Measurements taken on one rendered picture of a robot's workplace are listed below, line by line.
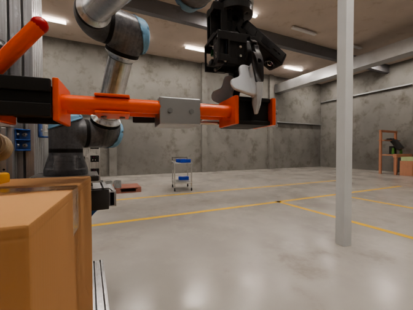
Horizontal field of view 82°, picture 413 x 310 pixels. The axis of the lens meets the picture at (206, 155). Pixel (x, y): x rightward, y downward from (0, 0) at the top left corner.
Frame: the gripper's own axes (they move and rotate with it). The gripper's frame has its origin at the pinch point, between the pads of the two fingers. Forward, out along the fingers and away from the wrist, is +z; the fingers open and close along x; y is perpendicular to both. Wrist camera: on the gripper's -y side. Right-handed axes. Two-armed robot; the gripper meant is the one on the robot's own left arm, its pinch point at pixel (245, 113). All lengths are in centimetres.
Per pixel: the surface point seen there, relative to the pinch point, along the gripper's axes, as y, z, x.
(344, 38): -223, -119, -164
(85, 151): 118, 1, -746
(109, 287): 34, 118, -170
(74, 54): 185, -394, -1052
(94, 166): 95, 46, -749
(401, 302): -170, 122, -75
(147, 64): -107, -396, -1085
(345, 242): -222, 116, -165
